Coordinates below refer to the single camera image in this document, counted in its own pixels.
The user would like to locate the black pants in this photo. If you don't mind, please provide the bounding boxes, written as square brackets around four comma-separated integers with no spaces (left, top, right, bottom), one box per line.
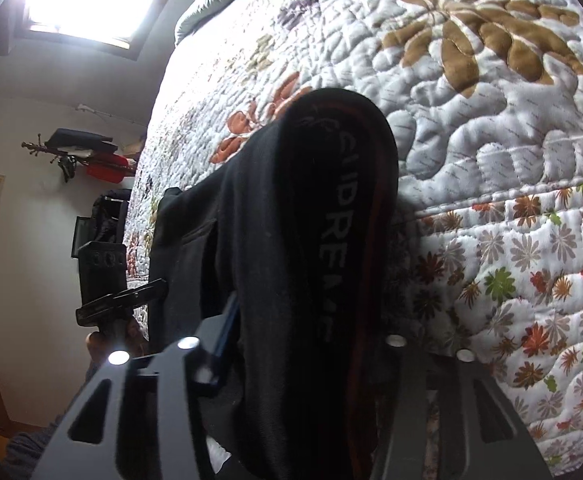
[148,89,398,479]

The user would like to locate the left hand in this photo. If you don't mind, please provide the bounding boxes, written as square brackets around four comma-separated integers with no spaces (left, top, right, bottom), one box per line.
[85,318,148,365]

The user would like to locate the red item on rack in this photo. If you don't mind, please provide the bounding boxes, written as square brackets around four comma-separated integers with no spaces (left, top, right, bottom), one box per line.
[86,153,136,184]

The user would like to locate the dark clothes on rack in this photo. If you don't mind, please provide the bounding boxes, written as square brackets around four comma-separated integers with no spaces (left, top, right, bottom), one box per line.
[44,128,118,154]

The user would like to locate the floral quilted bedspread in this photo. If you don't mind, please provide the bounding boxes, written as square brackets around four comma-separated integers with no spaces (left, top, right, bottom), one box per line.
[124,0,583,479]

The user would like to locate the wall coat rack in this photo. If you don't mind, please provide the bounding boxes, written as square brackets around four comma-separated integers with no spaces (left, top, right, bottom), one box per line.
[21,136,98,182]

